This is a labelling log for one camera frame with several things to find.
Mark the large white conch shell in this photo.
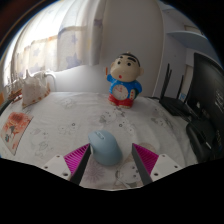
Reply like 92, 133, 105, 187
21, 68, 52, 109

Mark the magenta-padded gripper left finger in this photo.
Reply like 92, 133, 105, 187
42, 143, 92, 186

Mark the white wall shelf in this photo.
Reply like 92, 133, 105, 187
166, 30, 215, 52

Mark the light blue computer mouse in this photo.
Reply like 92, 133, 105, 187
87, 129, 123, 167

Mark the sheer star-print curtain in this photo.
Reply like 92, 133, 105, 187
3, 0, 108, 88

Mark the black router with antennas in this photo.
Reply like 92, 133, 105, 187
158, 62, 198, 118

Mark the cartoon boy figurine clock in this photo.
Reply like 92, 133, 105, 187
105, 51, 146, 110

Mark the white printed tablecloth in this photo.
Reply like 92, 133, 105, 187
0, 91, 201, 191

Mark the red printed mouse pad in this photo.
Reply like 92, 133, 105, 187
0, 111, 35, 156

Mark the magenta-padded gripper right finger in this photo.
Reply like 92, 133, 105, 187
131, 142, 183, 186

